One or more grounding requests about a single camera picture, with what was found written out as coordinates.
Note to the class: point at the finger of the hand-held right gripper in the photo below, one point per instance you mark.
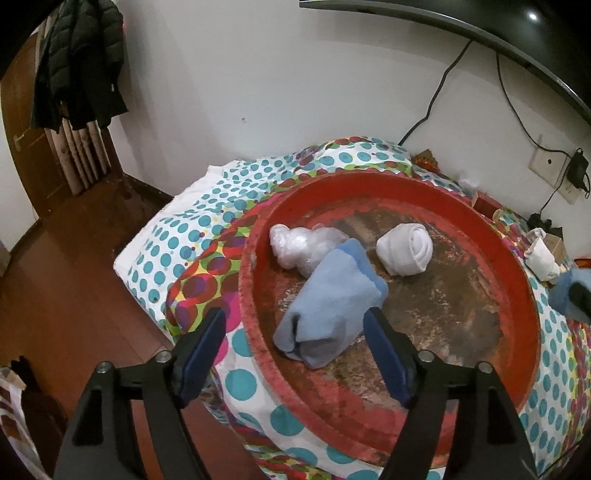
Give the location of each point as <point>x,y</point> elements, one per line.
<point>581,295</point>

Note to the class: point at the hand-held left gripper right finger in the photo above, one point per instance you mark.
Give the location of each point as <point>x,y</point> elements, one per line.
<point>385,360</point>

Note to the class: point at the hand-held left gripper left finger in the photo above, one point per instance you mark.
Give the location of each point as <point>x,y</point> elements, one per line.
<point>203,355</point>

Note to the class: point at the white sock bundle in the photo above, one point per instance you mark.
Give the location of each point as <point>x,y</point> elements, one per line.
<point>540,258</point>

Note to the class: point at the light blue sock bundle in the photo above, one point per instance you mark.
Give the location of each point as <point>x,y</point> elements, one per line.
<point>328,300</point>

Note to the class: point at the red plastic basin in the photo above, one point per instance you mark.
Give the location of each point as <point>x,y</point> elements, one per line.
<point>461,295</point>

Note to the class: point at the brown cardboard box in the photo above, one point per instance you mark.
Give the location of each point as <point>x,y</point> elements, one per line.
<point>556,247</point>

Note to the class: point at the small black object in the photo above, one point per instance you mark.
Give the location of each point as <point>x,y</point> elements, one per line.
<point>540,220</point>

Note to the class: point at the colourful dotted blanket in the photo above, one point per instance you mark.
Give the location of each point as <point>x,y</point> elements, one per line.
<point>152,267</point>

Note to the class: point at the rolled white sock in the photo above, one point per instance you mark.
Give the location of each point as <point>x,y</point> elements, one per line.
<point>406,251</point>

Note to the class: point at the black charger adapter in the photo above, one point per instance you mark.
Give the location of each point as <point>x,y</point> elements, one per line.
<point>579,168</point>

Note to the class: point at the clear plastic wrapped bundle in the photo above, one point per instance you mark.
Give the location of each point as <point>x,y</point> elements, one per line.
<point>295,249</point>

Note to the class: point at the crumpled white tissue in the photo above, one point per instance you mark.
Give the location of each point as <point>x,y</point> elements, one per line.
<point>468,187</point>

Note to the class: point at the patterned white brown cloth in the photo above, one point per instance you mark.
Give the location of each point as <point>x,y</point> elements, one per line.
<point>14,415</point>

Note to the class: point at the red gold candy wrapper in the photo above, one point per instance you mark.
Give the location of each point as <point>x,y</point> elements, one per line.
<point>425,159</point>

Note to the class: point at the wooden door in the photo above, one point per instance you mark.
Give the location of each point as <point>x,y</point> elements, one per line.
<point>23,184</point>

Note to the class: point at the black television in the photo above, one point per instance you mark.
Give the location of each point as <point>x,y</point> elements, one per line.
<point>508,18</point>

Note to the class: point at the black hanging jacket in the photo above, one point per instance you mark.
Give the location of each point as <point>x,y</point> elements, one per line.
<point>83,60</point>

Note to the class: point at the white wall socket plate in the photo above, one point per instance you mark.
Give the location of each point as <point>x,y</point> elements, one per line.
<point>547,164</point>

